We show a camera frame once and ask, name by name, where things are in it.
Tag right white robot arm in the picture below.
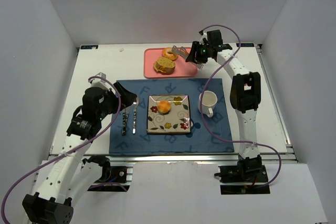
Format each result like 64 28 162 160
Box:
186 30 262 170

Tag patterned handle spoon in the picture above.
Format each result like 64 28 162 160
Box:
132 96 140 134

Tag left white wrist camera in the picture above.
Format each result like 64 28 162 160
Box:
88 72 112 91

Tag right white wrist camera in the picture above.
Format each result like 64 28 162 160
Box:
199 30 208 45

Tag floral square plate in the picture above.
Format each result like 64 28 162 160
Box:
146 94 191 134

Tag sandwich bread loaf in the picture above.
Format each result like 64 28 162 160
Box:
153 57 175 74

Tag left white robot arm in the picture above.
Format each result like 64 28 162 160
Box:
22 82 137 223

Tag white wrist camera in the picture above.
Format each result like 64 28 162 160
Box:
199 30 208 45
88 72 112 91

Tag metal serving tongs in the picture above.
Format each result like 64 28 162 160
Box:
172 46 204 70

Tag aluminium frame rail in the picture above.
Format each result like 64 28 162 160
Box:
49 153 297 164

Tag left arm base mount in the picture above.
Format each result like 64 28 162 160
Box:
81 155 133 192

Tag small round bread roll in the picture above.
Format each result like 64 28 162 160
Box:
157 101 171 114

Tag white ceramic mug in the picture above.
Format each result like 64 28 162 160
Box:
197 91 217 118

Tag patterned handle fork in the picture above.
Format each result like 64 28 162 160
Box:
121 109 129 136

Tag blue letter placemat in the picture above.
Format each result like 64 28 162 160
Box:
109 78 234 156

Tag pink serving tray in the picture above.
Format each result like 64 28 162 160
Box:
143 48 197 79

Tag ring bagel bread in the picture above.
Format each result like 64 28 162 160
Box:
162 47 178 61

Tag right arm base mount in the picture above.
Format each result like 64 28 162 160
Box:
214 165 270 195

